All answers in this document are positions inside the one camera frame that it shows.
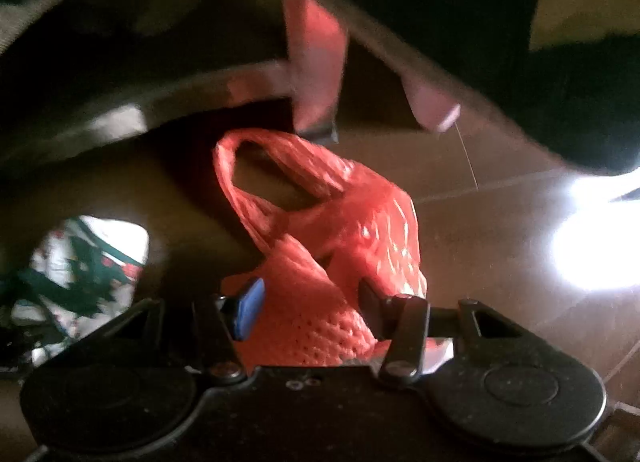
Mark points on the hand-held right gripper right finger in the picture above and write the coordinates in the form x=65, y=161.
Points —
x=371, y=309

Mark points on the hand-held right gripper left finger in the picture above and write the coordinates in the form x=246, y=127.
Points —
x=248, y=308

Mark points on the red plastic bag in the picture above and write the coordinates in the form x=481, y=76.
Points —
x=345, y=262

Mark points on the white printed cloth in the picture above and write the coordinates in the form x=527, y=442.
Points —
x=75, y=272

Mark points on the dark cloth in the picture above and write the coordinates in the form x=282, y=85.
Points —
x=150, y=37

